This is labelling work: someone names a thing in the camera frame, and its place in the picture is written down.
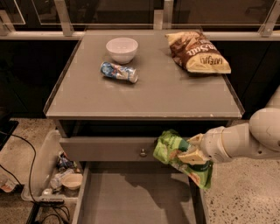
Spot white bowl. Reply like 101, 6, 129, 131
106, 38, 138, 64

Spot metal railing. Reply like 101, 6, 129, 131
0, 0, 280, 41

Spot round metal drawer knob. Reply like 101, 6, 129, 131
139, 149, 147, 158

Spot small bowl in bin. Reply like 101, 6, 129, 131
61, 173, 82, 190

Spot brown yellow chip bag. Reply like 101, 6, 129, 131
165, 31, 231, 74

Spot grey drawer cabinet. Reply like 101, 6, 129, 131
43, 28, 245, 224

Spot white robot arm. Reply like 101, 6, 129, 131
178, 105, 280, 165

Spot clear plastic bin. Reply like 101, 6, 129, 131
21, 130, 79, 203

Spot black cable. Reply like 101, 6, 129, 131
0, 130, 71, 224

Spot open middle drawer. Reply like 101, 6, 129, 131
72, 162, 207, 224

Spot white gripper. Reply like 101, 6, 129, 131
178, 126, 232, 165

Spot bottle on floor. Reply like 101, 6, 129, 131
0, 174, 16, 193

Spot green rice chip bag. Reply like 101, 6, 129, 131
153, 129, 213, 189

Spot plastic bottle in bin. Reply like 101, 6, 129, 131
50, 169, 74, 189

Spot crumpled blue bag in bin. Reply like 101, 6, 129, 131
56, 151, 76, 172

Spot blue soda can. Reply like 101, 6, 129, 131
100, 62, 138, 83

